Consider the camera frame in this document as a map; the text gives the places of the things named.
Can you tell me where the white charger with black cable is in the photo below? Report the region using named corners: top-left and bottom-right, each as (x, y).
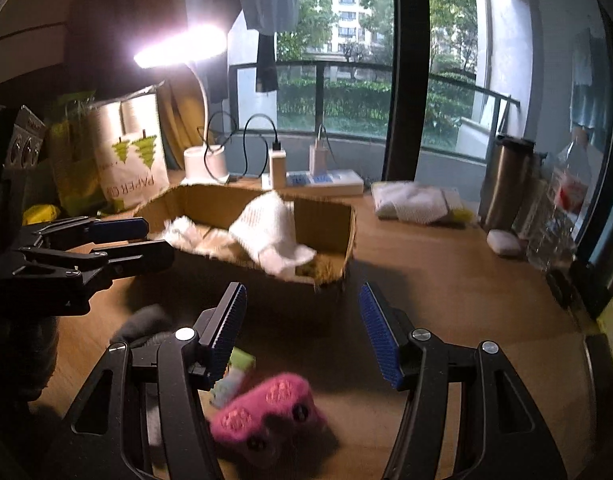
top-left (242, 113), bottom-right (287, 190)

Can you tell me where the brown curtain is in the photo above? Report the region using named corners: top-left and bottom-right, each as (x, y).
top-left (60, 0), bottom-right (208, 162)

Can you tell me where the white knitted cloth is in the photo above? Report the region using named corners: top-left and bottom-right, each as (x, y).
top-left (228, 191), bottom-right (316, 278)

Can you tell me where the hanging dark garment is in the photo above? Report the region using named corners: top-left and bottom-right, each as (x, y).
top-left (256, 34), bottom-right (278, 93)

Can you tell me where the white charger adapter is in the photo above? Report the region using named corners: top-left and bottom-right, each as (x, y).
top-left (308, 124), bottom-right (333, 178)

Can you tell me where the white desk lamp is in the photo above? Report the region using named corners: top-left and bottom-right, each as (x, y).
top-left (133, 22), bottom-right (227, 169)

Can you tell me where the folded white towel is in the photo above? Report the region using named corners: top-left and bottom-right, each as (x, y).
top-left (371, 181), bottom-right (475, 226)

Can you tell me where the brown cardboard box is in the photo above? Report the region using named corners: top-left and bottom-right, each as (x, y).
top-left (134, 184), bottom-right (356, 324)

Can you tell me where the green yellow plastic bag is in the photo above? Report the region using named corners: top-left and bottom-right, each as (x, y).
top-left (46, 91), bottom-right (106, 217)

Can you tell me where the steel thermos cup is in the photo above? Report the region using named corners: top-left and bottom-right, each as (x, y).
top-left (477, 134), bottom-right (535, 232)

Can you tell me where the pink plush toy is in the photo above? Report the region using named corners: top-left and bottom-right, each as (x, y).
top-left (210, 373), bottom-right (327, 467)

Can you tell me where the black balcony railing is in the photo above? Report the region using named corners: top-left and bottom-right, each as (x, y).
top-left (228, 60), bottom-right (520, 162)

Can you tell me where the clear plastic water bottle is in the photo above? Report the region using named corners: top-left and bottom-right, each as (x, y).
top-left (527, 125), bottom-right (591, 272)

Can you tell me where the white earbud case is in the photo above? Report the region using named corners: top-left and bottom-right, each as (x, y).
top-left (486, 230), bottom-right (523, 258)

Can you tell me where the yellow object at left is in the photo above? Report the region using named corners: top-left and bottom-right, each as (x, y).
top-left (22, 204), bottom-right (61, 226)

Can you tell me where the white power strip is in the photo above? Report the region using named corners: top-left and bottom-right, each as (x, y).
top-left (279, 169), bottom-right (365, 197)

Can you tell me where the black window frame post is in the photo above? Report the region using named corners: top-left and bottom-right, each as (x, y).
top-left (382, 0), bottom-right (430, 181)

